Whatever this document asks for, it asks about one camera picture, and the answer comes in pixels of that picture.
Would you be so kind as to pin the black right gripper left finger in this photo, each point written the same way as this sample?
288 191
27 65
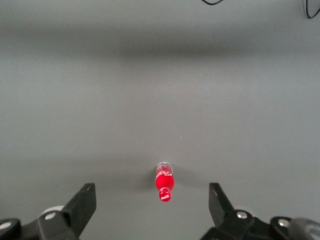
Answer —
77 210

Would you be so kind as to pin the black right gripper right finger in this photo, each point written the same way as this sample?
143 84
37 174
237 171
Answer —
225 212

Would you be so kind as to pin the red cola bottle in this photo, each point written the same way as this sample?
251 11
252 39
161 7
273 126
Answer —
164 182

